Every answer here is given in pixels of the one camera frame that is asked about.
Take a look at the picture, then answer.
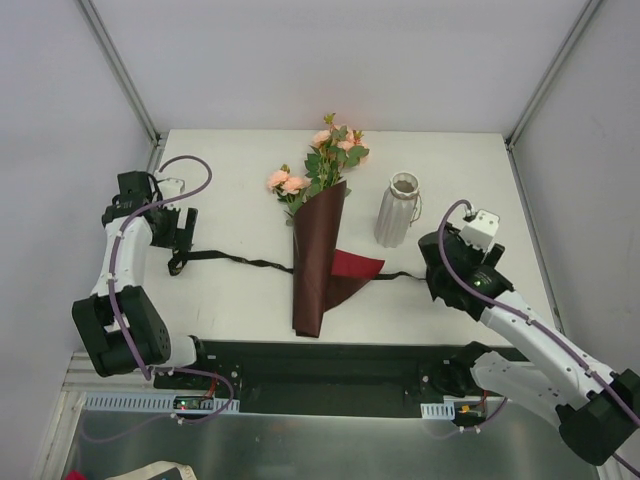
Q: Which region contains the left aluminium frame post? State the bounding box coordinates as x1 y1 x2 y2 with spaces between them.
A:
74 0 162 147

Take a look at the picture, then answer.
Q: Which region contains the brown wrapping paper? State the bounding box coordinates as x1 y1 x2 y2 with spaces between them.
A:
292 181 385 338

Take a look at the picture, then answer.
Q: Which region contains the right aluminium frame post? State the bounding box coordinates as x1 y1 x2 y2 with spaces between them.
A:
504 0 606 149

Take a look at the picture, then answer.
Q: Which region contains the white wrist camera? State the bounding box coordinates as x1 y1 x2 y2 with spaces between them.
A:
153 170 185 200
459 210 500 252

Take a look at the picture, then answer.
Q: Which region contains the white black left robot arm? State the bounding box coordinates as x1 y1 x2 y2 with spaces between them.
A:
72 171 212 389

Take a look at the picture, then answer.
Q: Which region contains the red object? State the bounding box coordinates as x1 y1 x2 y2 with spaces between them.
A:
64 470 87 480

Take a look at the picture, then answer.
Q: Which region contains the white tote bag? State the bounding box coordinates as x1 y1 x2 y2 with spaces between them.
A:
107 461 197 480

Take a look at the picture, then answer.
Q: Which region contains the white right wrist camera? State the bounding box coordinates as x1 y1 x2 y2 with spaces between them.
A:
459 210 500 252

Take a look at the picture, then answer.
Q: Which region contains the black ribbon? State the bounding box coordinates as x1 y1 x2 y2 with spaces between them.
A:
167 250 426 281

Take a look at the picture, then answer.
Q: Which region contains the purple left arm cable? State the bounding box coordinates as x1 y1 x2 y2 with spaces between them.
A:
81 155 235 444

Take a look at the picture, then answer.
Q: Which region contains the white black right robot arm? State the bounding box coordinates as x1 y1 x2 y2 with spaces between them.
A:
418 225 639 466

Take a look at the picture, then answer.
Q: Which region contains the aluminium frame post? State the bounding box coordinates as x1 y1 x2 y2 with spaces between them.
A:
74 0 162 147
504 0 606 149

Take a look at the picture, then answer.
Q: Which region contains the pink flower small bunch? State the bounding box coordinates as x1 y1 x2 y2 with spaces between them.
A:
267 164 311 226

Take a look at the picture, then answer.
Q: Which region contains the aluminium front rail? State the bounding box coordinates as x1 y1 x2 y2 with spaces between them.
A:
62 349 604 401

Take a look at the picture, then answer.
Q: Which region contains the right white cable duct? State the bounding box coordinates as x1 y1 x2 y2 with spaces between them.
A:
420 401 456 421

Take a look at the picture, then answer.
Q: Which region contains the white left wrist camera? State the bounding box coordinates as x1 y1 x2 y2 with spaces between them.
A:
153 170 185 200

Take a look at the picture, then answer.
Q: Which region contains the left white cable duct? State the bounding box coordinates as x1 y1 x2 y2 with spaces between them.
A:
84 392 240 415

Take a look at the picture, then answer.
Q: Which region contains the white cable duct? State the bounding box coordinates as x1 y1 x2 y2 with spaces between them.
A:
84 392 240 415
420 401 456 421

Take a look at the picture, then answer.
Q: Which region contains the pink flower tall bunch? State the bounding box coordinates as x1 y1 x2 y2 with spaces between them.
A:
304 113 370 196

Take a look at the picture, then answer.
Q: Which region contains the white ribbed ceramic vase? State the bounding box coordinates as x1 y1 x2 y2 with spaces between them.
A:
374 172 423 248

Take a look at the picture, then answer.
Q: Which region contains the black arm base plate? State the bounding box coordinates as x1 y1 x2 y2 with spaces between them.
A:
152 338 506 419

